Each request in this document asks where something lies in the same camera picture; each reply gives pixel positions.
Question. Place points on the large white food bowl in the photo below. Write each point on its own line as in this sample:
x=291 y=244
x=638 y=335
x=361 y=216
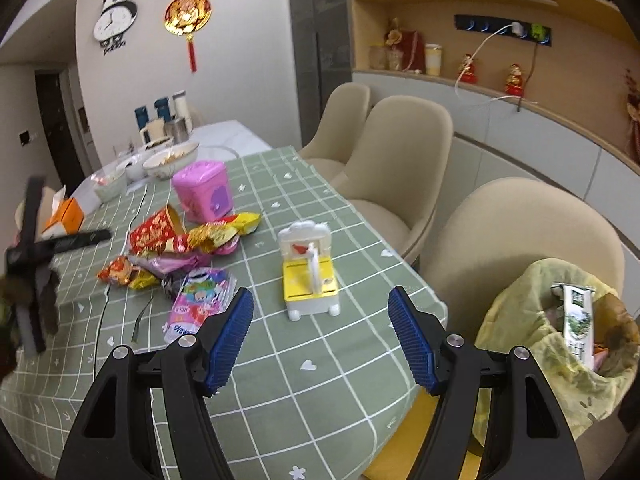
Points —
x=170 y=167

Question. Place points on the beige upholstered chair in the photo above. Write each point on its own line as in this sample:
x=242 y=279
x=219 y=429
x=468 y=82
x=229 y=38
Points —
x=525 y=230
x=400 y=170
x=340 y=120

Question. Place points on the yellow red snack wrapper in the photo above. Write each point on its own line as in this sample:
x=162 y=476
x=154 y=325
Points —
x=220 y=232

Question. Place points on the red flower gift box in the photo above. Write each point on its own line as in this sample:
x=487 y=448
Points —
x=411 y=50

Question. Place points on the dark door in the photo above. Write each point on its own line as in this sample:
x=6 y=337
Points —
x=55 y=125

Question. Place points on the green charger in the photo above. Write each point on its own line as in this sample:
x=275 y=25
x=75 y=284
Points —
x=539 y=31

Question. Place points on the orange tissue box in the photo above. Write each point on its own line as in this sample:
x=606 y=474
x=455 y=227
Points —
x=70 y=215

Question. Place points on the yellow stool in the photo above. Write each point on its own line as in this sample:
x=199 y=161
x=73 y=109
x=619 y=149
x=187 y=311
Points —
x=420 y=420

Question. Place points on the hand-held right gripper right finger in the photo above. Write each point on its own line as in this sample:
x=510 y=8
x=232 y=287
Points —
x=410 y=340

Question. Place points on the red doll figurine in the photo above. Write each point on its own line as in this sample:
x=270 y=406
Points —
x=514 y=82
x=468 y=71

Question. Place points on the wooden wall shelf unit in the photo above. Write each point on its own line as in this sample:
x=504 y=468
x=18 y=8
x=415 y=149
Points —
x=575 y=60

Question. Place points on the white thermos bottle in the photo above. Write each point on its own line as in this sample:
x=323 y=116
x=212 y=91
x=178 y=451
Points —
x=181 y=107

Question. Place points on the steel cup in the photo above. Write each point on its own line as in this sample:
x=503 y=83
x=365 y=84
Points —
x=176 y=131

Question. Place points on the pink snack packet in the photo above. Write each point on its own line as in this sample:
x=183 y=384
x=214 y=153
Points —
x=195 y=305

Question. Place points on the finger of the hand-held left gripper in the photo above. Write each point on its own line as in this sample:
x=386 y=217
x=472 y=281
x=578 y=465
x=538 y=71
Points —
x=80 y=240

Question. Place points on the pink toy bin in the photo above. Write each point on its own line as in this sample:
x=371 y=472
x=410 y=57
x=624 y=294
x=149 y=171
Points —
x=200 y=190

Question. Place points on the orange yellow small wrapper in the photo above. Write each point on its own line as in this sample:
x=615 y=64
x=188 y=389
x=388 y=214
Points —
x=120 y=272

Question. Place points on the green checked tablecloth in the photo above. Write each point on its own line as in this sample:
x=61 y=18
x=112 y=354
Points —
x=310 y=260

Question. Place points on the panda wall clock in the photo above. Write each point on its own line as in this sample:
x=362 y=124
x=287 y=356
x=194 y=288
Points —
x=112 y=22

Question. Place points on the heart flower decoration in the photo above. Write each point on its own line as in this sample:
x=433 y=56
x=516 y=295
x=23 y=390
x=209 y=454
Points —
x=634 y=115

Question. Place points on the pale grey cabinet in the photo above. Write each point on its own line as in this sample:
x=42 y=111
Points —
x=525 y=145

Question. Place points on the pink crumpled wrapper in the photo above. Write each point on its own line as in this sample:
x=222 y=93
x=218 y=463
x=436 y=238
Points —
x=175 y=261

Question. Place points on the beige tumbler cup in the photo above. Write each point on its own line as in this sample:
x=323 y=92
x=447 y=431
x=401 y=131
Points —
x=433 y=60

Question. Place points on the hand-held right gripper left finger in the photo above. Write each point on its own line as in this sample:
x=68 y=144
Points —
x=230 y=340

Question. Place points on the white mug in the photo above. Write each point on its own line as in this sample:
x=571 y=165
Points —
x=152 y=132

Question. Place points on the yellow white toy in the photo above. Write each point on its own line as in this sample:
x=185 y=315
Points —
x=305 y=285

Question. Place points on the red gold wall ornament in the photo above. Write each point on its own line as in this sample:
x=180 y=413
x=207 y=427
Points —
x=187 y=15

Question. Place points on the white green carton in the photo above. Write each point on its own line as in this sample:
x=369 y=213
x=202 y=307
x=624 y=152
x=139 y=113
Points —
x=575 y=325

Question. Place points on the red gold snack bag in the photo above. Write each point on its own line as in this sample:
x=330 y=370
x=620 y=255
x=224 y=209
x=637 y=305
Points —
x=150 y=232

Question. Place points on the glass jar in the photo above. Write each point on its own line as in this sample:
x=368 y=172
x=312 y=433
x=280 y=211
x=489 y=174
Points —
x=378 y=57
x=395 y=61

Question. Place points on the small white bowl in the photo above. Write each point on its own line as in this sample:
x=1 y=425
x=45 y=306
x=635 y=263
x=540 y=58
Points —
x=112 y=187
x=131 y=170

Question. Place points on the black power strip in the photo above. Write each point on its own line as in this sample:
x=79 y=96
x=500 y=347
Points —
x=480 y=24

